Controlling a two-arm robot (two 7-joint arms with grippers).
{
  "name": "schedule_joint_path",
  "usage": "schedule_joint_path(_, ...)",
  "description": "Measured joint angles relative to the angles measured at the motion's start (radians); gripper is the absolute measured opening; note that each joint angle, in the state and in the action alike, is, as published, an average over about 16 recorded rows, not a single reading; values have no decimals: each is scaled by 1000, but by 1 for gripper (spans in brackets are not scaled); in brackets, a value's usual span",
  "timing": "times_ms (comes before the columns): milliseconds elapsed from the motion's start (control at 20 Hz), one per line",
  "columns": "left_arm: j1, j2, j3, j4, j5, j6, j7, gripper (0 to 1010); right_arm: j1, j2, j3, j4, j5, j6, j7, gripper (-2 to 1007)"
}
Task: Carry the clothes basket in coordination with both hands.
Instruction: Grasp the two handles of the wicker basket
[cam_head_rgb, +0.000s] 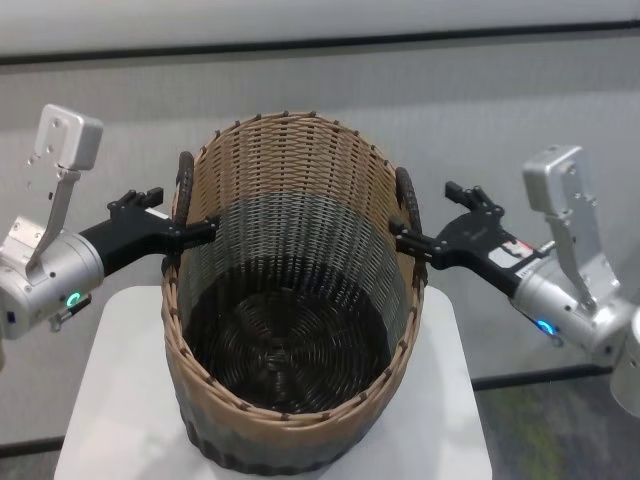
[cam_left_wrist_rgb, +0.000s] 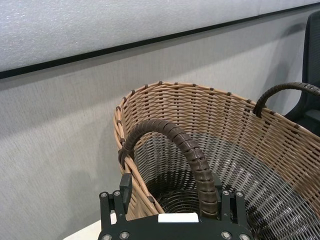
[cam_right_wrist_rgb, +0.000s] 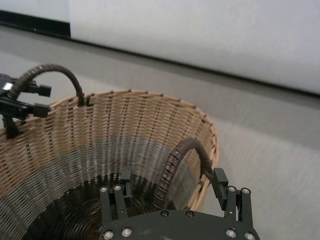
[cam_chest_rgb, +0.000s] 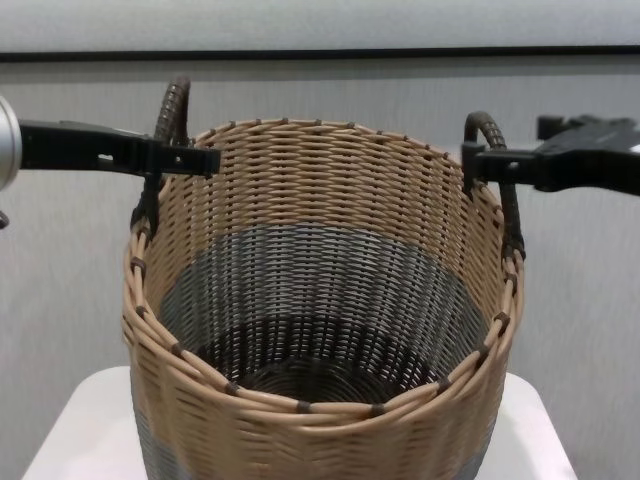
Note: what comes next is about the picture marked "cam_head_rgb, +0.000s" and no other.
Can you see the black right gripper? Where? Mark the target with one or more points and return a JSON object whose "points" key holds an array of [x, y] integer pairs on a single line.
{"points": [[475, 245]]}

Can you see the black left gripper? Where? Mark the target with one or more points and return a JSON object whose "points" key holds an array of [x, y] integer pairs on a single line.
{"points": [[130, 235]]}

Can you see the tan grey woven laundry basket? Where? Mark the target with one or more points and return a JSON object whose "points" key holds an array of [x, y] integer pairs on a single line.
{"points": [[300, 325]]}

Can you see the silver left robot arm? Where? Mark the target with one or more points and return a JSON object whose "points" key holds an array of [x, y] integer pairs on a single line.
{"points": [[30, 310]]}

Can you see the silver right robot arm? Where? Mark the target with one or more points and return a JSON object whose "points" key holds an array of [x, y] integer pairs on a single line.
{"points": [[540, 300]]}

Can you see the thin black wall rail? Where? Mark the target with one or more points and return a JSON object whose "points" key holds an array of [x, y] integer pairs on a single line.
{"points": [[320, 46]]}

